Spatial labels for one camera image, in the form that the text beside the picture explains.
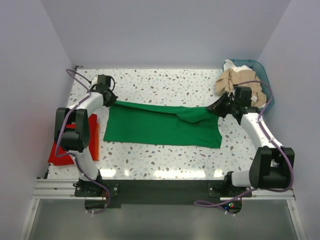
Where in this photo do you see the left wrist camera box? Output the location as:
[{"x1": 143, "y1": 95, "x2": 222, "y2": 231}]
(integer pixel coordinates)
[{"x1": 91, "y1": 75, "x2": 98, "y2": 85}]

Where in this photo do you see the beige crumpled shirt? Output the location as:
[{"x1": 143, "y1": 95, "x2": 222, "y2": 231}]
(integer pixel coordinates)
[{"x1": 215, "y1": 68, "x2": 267, "y2": 109}]

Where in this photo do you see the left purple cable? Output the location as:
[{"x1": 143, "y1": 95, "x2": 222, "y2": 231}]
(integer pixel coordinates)
[{"x1": 54, "y1": 68, "x2": 112, "y2": 215}]

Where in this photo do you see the white crumpled shirt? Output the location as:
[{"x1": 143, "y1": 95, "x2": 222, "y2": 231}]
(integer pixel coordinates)
[{"x1": 219, "y1": 59, "x2": 267, "y2": 109}]

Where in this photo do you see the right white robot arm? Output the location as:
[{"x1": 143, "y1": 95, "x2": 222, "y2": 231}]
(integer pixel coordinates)
[{"x1": 206, "y1": 86, "x2": 295, "y2": 197}]

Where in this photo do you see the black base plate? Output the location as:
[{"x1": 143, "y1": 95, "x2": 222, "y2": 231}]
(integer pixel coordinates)
[{"x1": 73, "y1": 179, "x2": 249, "y2": 210}]

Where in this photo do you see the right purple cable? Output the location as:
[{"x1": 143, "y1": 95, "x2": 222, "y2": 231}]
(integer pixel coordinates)
[{"x1": 193, "y1": 80, "x2": 295, "y2": 209}]

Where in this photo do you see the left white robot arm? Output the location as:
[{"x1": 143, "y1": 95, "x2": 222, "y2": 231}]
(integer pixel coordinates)
[{"x1": 54, "y1": 75, "x2": 118, "y2": 196}]

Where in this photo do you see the purple cable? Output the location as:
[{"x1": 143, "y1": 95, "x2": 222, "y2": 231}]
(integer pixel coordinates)
[
  {"x1": 54, "y1": 68, "x2": 112, "y2": 215},
  {"x1": 193, "y1": 80, "x2": 295, "y2": 209}
]

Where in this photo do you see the orange folded t shirt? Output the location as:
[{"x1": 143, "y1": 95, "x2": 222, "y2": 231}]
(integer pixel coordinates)
[{"x1": 92, "y1": 123, "x2": 100, "y2": 161}]

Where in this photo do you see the green polo shirt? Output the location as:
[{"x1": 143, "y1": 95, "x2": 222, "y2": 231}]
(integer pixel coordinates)
[{"x1": 103, "y1": 101, "x2": 222, "y2": 149}]

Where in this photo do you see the teal plastic basket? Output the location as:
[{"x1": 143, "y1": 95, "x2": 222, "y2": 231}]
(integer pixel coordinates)
[{"x1": 230, "y1": 59, "x2": 275, "y2": 113}]

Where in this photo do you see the red folded t shirt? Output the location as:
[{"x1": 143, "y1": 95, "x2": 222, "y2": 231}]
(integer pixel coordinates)
[{"x1": 47, "y1": 113, "x2": 100, "y2": 166}]

